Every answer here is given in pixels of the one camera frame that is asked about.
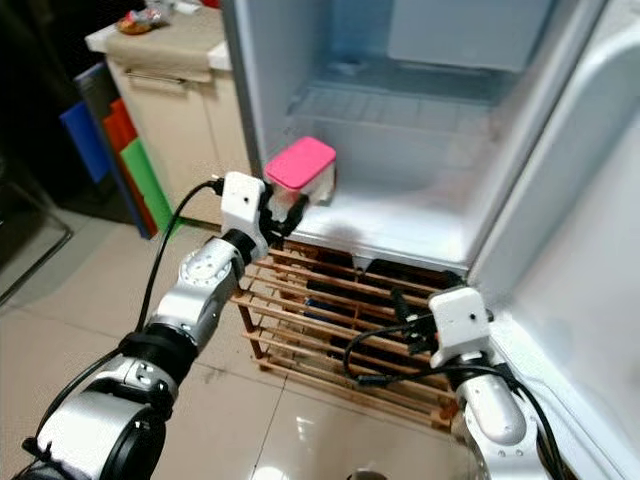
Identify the beige counter cloth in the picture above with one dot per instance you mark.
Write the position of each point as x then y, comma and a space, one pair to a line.
175, 48

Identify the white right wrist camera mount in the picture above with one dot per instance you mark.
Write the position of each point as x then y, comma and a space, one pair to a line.
462, 318

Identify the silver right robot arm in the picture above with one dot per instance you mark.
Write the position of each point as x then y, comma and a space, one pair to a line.
495, 410

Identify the clear fridge shelf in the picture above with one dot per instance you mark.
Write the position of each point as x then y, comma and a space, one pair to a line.
395, 110

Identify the wooden pallet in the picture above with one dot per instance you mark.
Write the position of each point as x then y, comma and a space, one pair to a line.
320, 330

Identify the grey fridge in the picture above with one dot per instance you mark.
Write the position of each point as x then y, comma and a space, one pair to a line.
400, 190

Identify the small snack bowl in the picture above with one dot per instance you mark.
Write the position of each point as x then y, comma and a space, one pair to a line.
138, 22

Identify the beige kitchen cabinet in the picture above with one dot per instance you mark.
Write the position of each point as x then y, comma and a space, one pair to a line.
190, 150

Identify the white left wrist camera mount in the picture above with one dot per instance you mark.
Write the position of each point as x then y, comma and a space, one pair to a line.
242, 205

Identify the orange cutting board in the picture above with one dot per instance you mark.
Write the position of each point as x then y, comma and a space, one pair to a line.
122, 130

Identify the green cutting board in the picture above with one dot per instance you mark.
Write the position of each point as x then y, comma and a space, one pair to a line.
150, 190

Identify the translucent fridge compartment flap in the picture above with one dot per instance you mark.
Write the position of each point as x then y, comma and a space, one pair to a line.
470, 35

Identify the white fridge door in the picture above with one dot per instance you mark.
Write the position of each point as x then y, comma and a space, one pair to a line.
570, 220

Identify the pink lid food container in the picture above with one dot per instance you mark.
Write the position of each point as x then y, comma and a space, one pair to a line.
300, 162

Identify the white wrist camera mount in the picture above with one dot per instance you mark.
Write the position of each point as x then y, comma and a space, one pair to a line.
242, 205
462, 318

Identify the black cutting board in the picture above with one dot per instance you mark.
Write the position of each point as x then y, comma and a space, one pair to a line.
98, 88

